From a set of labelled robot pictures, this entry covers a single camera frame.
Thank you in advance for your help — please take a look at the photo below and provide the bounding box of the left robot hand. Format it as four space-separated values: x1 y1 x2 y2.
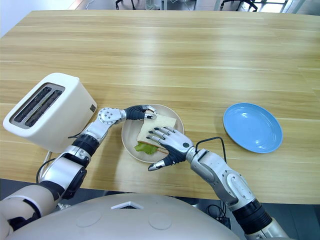
124 104 159 122

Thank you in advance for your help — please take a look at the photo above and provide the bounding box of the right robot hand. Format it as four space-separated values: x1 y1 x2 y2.
145 126 196 172

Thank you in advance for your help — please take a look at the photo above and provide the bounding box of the beige plate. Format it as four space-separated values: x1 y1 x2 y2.
121 103 185 164

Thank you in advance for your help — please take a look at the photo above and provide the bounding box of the green lettuce leaf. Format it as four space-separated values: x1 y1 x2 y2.
134 141 159 155

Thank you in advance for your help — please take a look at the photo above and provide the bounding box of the cream toaster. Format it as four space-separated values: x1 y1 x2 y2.
2 72 98 154

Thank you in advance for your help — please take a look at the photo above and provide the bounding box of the blue plate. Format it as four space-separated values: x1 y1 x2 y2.
222 102 284 154

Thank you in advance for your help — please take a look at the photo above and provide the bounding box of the robot body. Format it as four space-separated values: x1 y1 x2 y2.
7 193 241 240

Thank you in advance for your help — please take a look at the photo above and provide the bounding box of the black cable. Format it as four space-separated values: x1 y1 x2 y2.
194 136 228 165
35 133 82 185

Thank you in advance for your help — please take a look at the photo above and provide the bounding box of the white cord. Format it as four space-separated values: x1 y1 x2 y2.
44 150 55 168

